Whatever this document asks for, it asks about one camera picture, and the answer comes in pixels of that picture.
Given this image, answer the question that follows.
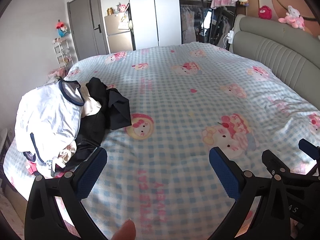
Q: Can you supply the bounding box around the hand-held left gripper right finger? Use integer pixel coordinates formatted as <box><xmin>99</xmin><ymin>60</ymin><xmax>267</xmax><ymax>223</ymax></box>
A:
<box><xmin>209</xmin><ymin>146</ymin><xmax>300</xmax><ymax>240</ymax></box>

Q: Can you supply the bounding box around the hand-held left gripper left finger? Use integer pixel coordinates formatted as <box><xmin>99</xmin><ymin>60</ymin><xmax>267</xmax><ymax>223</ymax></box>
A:
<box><xmin>25</xmin><ymin>147</ymin><xmax>108</xmax><ymax>240</ymax></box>

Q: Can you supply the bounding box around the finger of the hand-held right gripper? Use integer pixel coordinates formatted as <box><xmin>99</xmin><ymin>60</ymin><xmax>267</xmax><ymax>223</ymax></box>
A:
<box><xmin>262</xmin><ymin>150</ymin><xmax>292</xmax><ymax>180</ymax></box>
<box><xmin>299</xmin><ymin>138</ymin><xmax>320</xmax><ymax>178</ymax></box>

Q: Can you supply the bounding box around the white T-shirt with navy trim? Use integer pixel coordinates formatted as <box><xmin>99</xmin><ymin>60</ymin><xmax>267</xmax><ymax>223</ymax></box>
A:
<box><xmin>14</xmin><ymin>80</ymin><xmax>85</xmax><ymax>163</ymax></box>

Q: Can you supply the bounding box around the row of hanging clothes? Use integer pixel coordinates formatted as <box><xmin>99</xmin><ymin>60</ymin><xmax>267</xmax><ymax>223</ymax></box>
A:
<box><xmin>180</xmin><ymin>4</ymin><xmax>233</xmax><ymax>47</ymax></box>

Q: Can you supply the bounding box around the person's left hand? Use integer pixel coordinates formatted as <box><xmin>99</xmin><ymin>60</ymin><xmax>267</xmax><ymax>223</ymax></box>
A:
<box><xmin>111</xmin><ymin>219</ymin><xmax>137</xmax><ymax>240</ymax></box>

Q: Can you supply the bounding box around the black garment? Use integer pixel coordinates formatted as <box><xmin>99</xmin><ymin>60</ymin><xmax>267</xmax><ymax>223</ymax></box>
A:
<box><xmin>65</xmin><ymin>105</ymin><xmax>108</xmax><ymax>173</ymax></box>
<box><xmin>86</xmin><ymin>77</ymin><xmax>132</xmax><ymax>130</ymax></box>

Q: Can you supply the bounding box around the pink cat print pyjama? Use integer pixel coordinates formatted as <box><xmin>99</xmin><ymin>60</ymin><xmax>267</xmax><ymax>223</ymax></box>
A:
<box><xmin>25</xmin><ymin>159</ymin><xmax>67</xmax><ymax>179</ymax></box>

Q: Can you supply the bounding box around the navy garment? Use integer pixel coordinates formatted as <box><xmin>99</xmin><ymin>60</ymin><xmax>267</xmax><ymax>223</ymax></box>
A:
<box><xmin>22</xmin><ymin>151</ymin><xmax>38</xmax><ymax>162</ymax></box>

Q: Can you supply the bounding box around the cream garment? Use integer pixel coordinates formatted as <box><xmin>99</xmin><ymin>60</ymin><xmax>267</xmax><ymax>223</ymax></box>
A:
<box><xmin>81</xmin><ymin>96</ymin><xmax>103</xmax><ymax>117</ymax></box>

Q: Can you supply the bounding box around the blue checked cartoon blanket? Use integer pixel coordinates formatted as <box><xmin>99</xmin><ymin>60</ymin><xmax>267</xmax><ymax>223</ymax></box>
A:
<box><xmin>4</xmin><ymin>42</ymin><xmax>320</xmax><ymax>240</ymax></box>

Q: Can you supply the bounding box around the pink cloth heap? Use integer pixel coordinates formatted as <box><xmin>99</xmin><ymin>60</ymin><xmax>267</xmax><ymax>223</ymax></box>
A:
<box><xmin>47</xmin><ymin>67</ymin><xmax>69</xmax><ymax>83</ymax></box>

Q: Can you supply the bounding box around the grey padded headboard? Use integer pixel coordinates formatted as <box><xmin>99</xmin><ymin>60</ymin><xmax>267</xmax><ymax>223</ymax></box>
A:
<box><xmin>231</xmin><ymin>14</ymin><xmax>320</xmax><ymax>80</ymax></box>

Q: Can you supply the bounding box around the white shelf rack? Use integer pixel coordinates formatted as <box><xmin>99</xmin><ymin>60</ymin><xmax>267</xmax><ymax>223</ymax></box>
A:
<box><xmin>52</xmin><ymin>38</ymin><xmax>75</xmax><ymax>72</ymax></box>

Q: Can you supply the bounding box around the pink white cat plush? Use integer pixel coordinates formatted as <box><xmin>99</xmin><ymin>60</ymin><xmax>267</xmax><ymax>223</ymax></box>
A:
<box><xmin>278</xmin><ymin>5</ymin><xmax>306</xmax><ymax>30</ymax></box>

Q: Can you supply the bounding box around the beige fridge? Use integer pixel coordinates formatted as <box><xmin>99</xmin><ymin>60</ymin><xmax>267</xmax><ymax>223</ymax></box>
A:
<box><xmin>104</xmin><ymin>12</ymin><xmax>137</xmax><ymax>54</ymax></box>

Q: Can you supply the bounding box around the red plush toy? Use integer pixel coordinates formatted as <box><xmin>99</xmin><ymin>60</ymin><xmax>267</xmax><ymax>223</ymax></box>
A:
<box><xmin>258</xmin><ymin>5</ymin><xmax>273</xmax><ymax>20</ymax></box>

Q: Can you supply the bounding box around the grey door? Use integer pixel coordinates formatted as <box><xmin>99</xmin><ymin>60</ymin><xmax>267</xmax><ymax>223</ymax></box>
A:
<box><xmin>67</xmin><ymin>0</ymin><xmax>110</xmax><ymax>62</ymax></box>

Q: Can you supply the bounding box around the white wardrobe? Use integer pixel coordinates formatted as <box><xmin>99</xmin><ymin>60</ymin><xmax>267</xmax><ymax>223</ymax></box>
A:
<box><xmin>127</xmin><ymin>0</ymin><xmax>182</xmax><ymax>50</ymax></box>

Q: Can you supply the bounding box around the red blue wall toy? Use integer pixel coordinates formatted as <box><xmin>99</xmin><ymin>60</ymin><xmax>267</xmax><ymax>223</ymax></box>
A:
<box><xmin>55</xmin><ymin>21</ymin><xmax>70</xmax><ymax>38</ymax></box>

